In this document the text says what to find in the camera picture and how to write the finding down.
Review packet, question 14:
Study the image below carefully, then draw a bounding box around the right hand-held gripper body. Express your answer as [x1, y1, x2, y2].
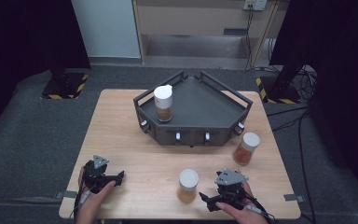
[213, 168, 250, 211]

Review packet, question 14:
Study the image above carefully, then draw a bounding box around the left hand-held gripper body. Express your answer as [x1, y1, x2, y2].
[81, 154, 119, 194]

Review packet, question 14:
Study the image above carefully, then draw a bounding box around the yellow spice jar white lid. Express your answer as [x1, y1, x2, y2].
[176, 168, 200, 204]

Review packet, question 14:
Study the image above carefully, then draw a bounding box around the brown spice jar flip lid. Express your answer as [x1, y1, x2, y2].
[153, 84, 174, 123]

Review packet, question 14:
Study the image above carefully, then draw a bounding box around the black corner rack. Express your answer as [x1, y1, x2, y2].
[132, 70, 254, 147]

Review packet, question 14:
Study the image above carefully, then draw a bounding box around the person's left hand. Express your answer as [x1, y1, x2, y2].
[76, 166, 117, 223]

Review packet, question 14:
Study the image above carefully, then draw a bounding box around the person's right hand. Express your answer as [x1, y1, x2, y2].
[214, 179, 269, 224]

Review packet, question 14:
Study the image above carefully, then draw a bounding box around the grey tape strip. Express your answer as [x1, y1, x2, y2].
[54, 189, 78, 200]
[283, 193, 306, 203]

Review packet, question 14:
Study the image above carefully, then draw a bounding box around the black stand base striped edge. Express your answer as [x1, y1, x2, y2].
[255, 63, 302, 105]
[40, 59, 90, 101]

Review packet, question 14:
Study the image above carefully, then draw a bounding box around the white panel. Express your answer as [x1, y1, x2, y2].
[71, 0, 142, 60]

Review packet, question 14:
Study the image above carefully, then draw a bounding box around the black curtain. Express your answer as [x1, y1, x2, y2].
[0, 0, 91, 142]
[269, 0, 358, 203]

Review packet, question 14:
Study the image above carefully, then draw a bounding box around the wooden shelf unit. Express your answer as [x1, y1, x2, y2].
[132, 0, 283, 68]

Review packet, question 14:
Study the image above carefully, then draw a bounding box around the left hand-held gripper cable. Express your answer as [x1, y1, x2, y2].
[68, 182, 91, 222]

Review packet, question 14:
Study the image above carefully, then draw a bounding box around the hand-held gripper cable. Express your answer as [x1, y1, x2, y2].
[68, 182, 91, 222]
[244, 195, 278, 224]

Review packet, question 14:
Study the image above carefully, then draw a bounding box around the right hand-held gripper cable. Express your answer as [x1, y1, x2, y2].
[244, 195, 278, 224]

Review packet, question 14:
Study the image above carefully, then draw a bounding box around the long black floor cable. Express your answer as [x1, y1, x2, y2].
[266, 106, 317, 224]

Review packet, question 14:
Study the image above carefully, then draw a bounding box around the bundle of floor cables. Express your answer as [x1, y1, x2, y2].
[296, 64, 319, 101]

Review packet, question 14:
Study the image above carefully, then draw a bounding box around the black socket cable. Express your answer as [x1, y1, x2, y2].
[243, 7, 255, 71]

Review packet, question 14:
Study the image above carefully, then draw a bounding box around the white wall socket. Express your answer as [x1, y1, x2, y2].
[242, 0, 268, 12]

